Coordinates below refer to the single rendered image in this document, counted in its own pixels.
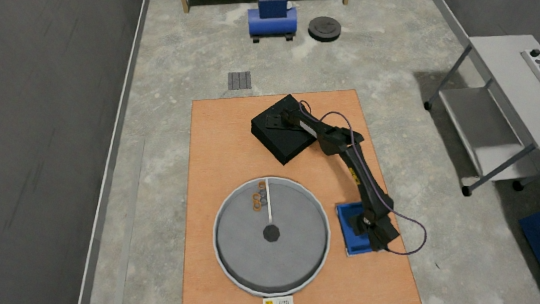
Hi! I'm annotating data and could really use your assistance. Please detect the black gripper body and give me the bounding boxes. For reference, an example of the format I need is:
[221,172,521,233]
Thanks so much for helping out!
[348,214,368,236]

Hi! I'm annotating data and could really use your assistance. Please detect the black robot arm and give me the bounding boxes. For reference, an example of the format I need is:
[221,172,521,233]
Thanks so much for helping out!
[265,102,400,252]

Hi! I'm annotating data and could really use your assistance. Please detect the blue open box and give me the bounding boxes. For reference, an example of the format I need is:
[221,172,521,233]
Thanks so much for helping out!
[337,202,373,255]

